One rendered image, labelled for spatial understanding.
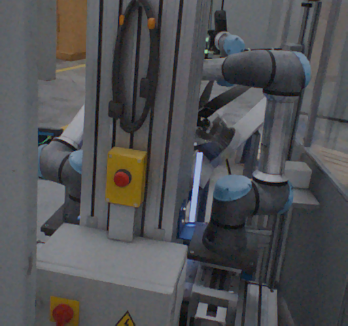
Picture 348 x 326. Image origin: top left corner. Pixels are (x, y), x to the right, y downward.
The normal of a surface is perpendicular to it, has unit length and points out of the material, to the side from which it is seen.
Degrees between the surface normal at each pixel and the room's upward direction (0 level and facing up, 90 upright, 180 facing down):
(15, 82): 90
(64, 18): 90
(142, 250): 0
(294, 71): 80
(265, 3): 90
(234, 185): 8
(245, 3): 90
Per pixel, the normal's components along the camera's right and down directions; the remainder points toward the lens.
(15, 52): 0.04, 0.33
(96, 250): 0.10, -0.94
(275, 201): 0.33, 0.26
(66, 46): -0.37, 0.27
